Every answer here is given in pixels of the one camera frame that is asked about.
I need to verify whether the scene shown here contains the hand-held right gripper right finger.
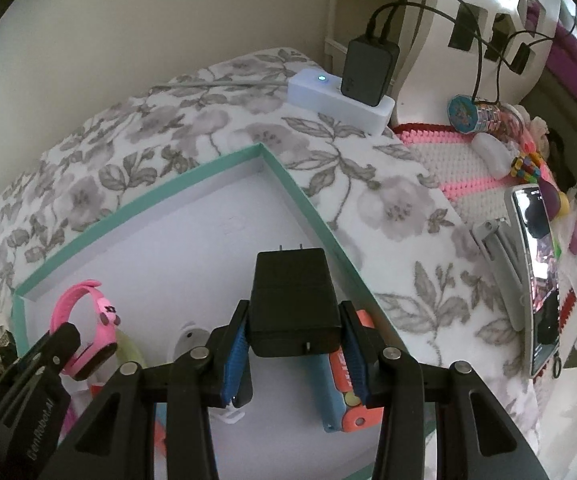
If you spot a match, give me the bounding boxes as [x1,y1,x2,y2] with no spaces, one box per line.
[338,301,551,480]

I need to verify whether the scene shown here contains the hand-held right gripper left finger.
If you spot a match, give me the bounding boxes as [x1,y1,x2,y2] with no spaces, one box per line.
[38,300,254,480]

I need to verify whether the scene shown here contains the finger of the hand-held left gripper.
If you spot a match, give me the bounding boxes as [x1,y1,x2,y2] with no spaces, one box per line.
[0,322,82,411]

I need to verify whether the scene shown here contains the pink smartwatch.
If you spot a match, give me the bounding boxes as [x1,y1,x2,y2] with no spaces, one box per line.
[51,280,122,381]

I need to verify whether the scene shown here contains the printed coral blue case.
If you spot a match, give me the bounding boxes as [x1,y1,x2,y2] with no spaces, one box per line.
[308,310,384,433]

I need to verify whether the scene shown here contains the pale green case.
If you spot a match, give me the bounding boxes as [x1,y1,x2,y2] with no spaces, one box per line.
[113,327,144,366]

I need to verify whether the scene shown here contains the black charger adapter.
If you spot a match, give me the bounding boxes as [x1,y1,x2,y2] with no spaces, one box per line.
[247,244,343,358]

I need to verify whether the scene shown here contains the plain coral blue case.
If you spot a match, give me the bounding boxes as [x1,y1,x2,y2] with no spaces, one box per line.
[154,402,170,461]

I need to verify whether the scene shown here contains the green-edged white tray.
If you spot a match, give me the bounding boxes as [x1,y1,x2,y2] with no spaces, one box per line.
[12,142,439,480]

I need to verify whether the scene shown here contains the white charger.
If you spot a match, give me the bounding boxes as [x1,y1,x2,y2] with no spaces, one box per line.
[171,322,216,361]

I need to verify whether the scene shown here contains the small white plastic item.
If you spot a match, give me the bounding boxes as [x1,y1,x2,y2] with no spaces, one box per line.
[211,405,246,426]

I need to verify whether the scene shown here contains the grey phone stand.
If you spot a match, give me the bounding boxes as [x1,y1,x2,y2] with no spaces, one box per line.
[471,217,531,332]

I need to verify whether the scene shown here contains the smartphone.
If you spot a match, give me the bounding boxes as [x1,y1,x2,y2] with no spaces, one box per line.
[509,185,564,378]

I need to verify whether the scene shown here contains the pink white crochet blanket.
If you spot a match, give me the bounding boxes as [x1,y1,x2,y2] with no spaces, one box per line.
[393,120,577,376]

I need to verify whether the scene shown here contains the grey floral blanket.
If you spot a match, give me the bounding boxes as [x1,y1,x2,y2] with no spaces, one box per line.
[0,47,569,480]

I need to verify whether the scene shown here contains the white pebble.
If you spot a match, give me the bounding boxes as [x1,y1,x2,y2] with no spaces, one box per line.
[473,132,506,176]

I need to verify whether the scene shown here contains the purple yellow ball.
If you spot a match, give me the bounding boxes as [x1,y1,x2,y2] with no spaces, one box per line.
[541,180,571,221]

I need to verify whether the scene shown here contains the colourful bead toy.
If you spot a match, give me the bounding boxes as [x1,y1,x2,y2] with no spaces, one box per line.
[511,152,549,183]

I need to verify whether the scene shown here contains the white power strip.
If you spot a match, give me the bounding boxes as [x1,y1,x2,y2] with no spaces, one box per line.
[287,67,395,136]

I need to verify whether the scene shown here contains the round cartoon tin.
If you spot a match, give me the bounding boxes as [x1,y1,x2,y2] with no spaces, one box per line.
[447,95,484,135]

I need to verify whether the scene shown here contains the black plugged power adapter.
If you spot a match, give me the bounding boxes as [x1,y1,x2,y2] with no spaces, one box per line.
[341,35,401,108]

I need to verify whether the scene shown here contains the white lattice furniture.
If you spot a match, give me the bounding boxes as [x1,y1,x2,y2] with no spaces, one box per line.
[398,0,574,126]

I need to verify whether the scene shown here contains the small black plug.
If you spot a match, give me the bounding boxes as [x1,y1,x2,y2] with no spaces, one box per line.
[508,45,534,76]

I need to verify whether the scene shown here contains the metallic bracelet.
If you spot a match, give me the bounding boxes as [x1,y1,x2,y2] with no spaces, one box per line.
[473,101,506,133]

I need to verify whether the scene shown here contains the black cable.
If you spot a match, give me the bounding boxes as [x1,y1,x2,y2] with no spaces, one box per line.
[365,0,506,106]

